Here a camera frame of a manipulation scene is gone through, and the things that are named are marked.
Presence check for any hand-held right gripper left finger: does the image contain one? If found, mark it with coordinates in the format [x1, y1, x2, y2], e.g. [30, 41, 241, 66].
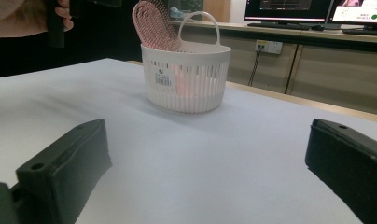
[15, 118, 113, 224]

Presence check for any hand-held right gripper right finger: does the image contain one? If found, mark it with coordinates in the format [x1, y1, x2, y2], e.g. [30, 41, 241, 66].
[304, 118, 377, 224]

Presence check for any pink hairbrush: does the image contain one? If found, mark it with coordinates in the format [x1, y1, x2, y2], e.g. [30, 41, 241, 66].
[132, 0, 194, 98]

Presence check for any white slotted plastic basket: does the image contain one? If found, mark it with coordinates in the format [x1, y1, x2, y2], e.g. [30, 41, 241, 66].
[140, 11, 232, 114]

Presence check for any wooden table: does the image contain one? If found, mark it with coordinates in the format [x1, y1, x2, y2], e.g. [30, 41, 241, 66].
[127, 60, 377, 125]

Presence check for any beige wooden cabinet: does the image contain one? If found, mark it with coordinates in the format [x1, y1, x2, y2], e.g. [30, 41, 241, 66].
[167, 20, 377, 117]

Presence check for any white table mat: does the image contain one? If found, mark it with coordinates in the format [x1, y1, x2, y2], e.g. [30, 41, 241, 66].
[0, 57, 377, 224]

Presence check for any black keyboard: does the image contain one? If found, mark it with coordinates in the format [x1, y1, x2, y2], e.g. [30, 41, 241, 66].
[246, 21, 326, 32]
[342, 27, 377, 36]

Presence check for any computer monitor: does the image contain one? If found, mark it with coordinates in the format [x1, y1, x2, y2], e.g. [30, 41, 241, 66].
[244, 0, 334, 23]
[328, 0, 377, 25]

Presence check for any brown wooden panel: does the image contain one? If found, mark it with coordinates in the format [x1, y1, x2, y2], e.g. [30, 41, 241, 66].
[203, 0, 231, 22]

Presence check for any black power cable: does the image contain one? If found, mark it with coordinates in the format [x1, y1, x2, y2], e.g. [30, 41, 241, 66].
[247, 45, 265, 88]

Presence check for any white wall socket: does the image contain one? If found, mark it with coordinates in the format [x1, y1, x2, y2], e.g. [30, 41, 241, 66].
[255, 39, 284, 56]

